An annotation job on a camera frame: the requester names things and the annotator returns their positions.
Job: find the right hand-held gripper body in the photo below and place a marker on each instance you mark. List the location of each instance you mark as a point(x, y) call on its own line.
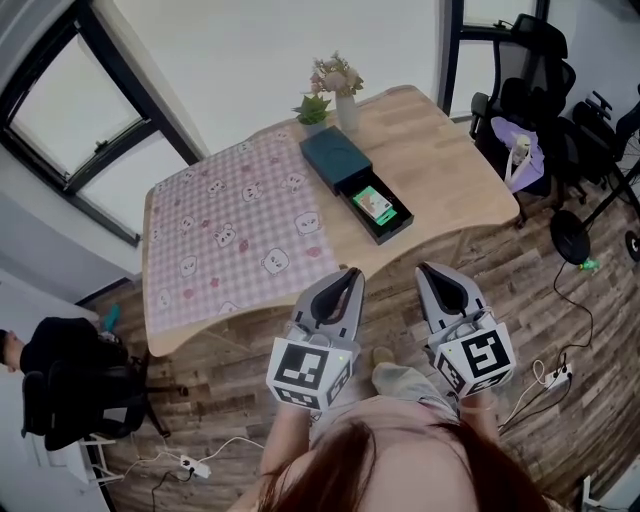
point(475, 357)

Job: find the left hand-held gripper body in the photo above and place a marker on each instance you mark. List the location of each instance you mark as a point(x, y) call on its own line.
point(300, 367)

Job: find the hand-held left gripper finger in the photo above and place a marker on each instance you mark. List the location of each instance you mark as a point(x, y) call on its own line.
point(312, 300)
point(356, 310)

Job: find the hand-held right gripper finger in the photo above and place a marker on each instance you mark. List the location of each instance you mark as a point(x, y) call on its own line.
point(425, 300)
point(462, 292)

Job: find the small green package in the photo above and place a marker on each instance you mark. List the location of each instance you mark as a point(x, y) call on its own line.
point(371, 199)
point(386, 217)

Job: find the dark teal drawer container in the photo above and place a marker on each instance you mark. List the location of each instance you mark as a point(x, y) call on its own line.
point(335, 157)

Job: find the person's left forearm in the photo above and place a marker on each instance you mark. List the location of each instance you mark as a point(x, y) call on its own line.
point(285, 440)

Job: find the person's right forearm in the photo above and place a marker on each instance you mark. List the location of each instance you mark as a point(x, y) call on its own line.
point(477, 417)

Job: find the person's tan shoe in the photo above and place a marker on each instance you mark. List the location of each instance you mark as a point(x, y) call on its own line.
point(383, 356)

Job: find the person's beige trouser leg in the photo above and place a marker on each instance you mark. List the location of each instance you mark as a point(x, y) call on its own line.
point(410, 385)

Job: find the white power strip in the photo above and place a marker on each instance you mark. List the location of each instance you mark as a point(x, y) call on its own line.
point(195, 466)
point(557, 378)

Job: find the pink checked bear mat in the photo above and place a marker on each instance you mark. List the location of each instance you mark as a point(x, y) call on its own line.
point(235, 220)

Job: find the black stand with round base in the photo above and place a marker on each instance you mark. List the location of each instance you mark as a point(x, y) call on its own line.
point(570, 235)

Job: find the green bottle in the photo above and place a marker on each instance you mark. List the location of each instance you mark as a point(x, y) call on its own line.
point(590, 265)

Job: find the purple cushion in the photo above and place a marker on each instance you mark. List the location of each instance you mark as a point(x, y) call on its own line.
point(532, 170)

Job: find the small green potted plant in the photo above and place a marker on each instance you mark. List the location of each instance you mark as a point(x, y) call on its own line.
point(312, 112)

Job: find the white vase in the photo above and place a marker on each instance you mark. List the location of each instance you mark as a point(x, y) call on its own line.
point(347, 114)

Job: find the teal object on floor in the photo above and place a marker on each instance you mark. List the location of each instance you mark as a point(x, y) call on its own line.
point(111, 316)

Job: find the black armrest office chair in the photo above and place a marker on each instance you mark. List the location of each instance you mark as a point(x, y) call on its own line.
point(595, 135)

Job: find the black swivel chair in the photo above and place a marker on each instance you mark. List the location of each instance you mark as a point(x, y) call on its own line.
point(85, 400)

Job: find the white metal rack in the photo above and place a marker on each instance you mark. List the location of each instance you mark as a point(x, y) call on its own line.
point(100, 460)

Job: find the pink flower bouquet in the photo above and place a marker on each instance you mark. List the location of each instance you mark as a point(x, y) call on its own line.
point(336, 77)

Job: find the black mesh office chair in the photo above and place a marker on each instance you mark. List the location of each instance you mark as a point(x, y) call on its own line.
point(542, 75)

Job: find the black-framed window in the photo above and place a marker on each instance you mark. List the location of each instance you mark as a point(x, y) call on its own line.
point(75, 105)
point(492, 15)

